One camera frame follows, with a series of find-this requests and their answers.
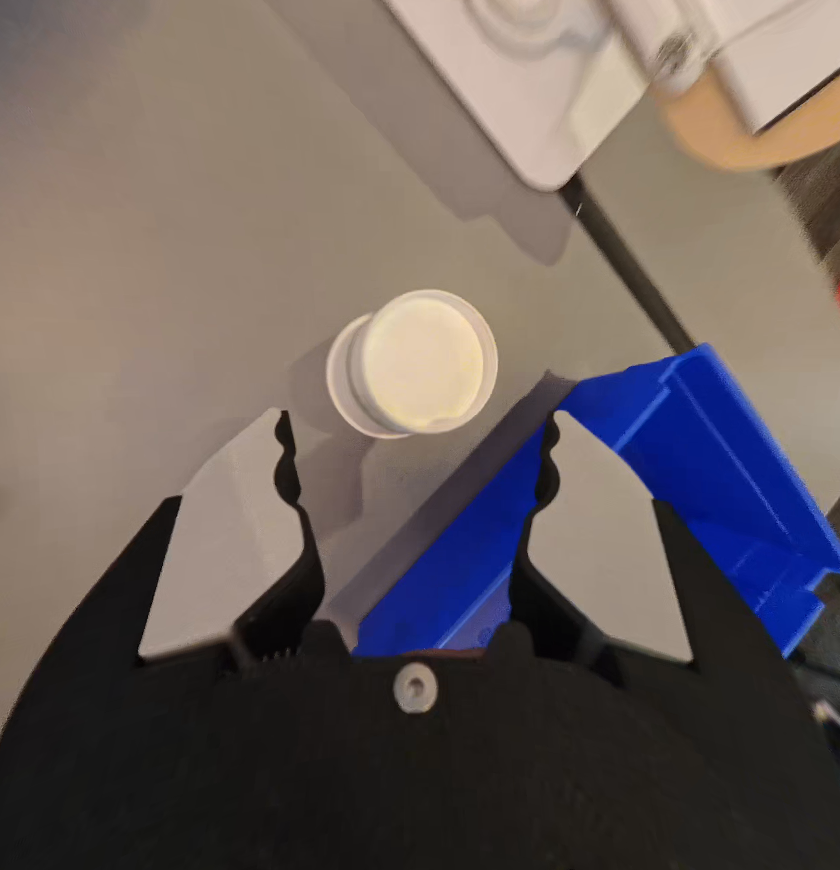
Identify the white sign stand base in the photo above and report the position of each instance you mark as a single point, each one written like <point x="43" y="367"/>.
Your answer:
<point x="515" y="115"/>

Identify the green banded white paper cup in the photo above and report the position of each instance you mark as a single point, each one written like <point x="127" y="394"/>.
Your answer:
<point x="420" y="367"/>

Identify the instruction sheet on board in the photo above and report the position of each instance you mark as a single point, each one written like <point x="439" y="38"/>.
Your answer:
<point x="726" y="136"/>

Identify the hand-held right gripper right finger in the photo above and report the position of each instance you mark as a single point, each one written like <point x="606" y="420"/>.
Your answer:
<point x="603" y="550"/>

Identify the blue plastic bin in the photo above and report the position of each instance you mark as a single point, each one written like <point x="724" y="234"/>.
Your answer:
<point x="719" y="462"/>

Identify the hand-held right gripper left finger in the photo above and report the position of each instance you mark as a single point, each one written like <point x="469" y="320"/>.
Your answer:
<point x="216" y="550"/>

